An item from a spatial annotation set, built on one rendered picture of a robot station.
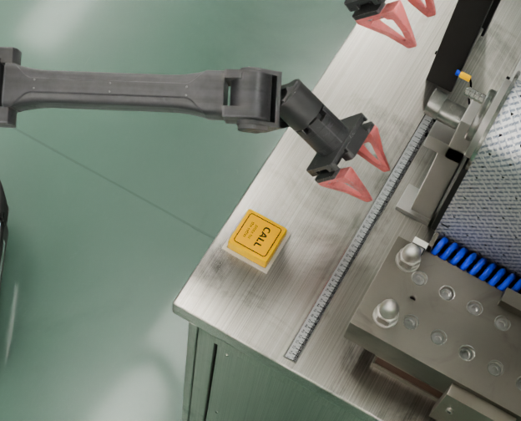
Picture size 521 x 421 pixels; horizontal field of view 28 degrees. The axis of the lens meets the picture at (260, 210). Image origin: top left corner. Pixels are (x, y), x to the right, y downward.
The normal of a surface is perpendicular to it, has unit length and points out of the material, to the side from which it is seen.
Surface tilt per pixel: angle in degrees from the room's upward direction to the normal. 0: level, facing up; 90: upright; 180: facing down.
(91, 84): 23
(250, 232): 0
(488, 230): 90
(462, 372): 0
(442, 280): 0
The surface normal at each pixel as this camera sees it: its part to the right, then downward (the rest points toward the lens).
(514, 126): -0.18, 0.02
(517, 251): -0.49, 0.76
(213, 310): 0.09, -0.45
